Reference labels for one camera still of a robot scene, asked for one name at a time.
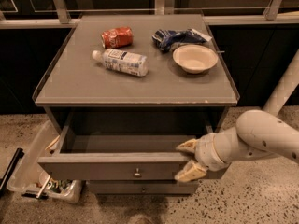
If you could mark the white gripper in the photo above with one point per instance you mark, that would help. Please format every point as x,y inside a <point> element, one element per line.
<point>206,151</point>

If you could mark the grey top drawer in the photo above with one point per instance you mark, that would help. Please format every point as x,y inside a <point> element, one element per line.
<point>125,144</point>

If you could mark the grey drawer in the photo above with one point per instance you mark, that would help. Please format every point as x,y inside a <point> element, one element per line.
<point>125,144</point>
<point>164,187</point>

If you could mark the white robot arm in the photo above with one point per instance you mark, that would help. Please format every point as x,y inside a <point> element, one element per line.
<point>257,134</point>

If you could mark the grey drawer cabinet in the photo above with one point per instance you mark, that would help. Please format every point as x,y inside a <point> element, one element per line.
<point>76,81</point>

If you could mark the grey bottom drawer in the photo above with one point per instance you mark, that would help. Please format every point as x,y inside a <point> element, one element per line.
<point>164,187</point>

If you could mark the white paper bowl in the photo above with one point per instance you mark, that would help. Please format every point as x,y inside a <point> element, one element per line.
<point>195,59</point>

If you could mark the clear plastic water bottle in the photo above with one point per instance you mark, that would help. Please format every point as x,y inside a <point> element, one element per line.
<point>123,61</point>

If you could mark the blue crumpled chip bag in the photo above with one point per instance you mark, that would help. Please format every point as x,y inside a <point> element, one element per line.
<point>166,40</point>

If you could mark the green packet in bin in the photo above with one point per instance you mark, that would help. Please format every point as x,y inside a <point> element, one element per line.
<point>60,186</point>

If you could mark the crushed red soda can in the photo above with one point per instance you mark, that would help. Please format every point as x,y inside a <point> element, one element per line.
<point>117,37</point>

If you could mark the clear plastic storage bin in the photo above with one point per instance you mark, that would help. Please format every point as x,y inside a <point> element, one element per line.
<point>29,177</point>

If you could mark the metal window railing frame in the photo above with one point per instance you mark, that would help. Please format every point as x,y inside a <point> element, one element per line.
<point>33,14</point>

